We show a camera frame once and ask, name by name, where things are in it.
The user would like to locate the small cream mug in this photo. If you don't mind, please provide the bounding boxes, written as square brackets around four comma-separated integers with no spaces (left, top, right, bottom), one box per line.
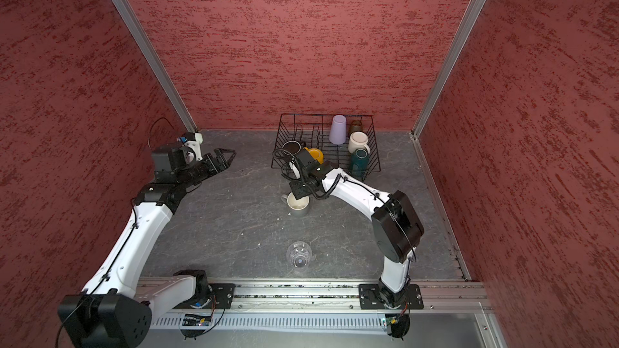
[280,193,310,218]

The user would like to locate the right aluminium corner post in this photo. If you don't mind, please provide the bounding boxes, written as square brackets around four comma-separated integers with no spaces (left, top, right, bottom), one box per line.
[412,0,487,140]

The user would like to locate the white mug red inside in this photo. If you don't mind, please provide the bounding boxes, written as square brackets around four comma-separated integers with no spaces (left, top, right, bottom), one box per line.
[348,131,371,154]

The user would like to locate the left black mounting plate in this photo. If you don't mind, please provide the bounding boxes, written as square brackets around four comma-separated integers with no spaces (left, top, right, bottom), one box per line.
[207,283,236,309]

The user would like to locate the brown gold textured cup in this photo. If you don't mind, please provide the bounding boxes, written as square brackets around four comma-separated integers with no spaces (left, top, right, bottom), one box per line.
[348,120,364,135]

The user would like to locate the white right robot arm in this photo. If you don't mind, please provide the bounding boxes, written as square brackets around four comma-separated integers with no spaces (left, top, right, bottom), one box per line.
[283,163,425,309]

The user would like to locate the black mounting plate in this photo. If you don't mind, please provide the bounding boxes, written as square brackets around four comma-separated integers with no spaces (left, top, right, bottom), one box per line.
[207,283,236,309]
[359,283,424,310]

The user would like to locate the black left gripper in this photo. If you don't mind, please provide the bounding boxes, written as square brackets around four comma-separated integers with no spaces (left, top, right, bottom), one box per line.
[177,148,236,188]

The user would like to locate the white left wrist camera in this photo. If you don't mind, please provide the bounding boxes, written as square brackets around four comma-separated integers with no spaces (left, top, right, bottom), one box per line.
[179,132,203,161]

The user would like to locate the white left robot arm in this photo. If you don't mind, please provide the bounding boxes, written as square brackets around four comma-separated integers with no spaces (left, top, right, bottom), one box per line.
[58,141,236,347]

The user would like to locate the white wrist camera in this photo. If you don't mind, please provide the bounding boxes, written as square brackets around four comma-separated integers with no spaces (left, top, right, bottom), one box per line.
[179,132,203,161]
[289,148,320,179]

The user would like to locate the black mug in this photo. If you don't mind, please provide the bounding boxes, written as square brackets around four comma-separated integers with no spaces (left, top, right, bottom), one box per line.
[281,140,306,156]

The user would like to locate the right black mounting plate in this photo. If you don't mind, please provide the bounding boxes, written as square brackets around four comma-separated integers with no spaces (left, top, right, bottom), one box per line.
[359,283,424,310]

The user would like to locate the aluminium corner post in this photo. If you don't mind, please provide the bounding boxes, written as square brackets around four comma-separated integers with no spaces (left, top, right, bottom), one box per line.
[412,0,487,140]
[111,0,199,132]

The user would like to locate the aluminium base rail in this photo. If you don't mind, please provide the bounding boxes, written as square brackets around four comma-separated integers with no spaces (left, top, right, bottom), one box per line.
[152,279,494,334]

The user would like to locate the yellow mug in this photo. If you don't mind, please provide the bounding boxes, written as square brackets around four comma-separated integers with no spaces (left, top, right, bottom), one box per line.
[306,148,324,164]

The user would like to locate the dark green white-inside mug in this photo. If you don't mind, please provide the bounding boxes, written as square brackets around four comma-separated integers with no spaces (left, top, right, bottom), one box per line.
[350,148,369,180]

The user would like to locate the clear glass cup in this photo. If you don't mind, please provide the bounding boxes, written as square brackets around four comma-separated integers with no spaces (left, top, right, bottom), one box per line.
[286,241,313,269]

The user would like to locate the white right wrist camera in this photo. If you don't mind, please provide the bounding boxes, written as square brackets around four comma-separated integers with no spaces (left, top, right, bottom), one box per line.
[289,148,320,179]

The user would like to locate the left aluminium corner post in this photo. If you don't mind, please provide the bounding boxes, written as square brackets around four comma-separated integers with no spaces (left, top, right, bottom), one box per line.
[111,0,199,132]

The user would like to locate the black wire dish rack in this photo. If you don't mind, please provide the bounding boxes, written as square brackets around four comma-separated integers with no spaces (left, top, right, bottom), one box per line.
[274,114,381,181]

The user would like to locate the lilac plastic cup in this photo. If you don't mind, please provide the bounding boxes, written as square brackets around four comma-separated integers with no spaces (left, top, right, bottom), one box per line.
[329,114,348,146]

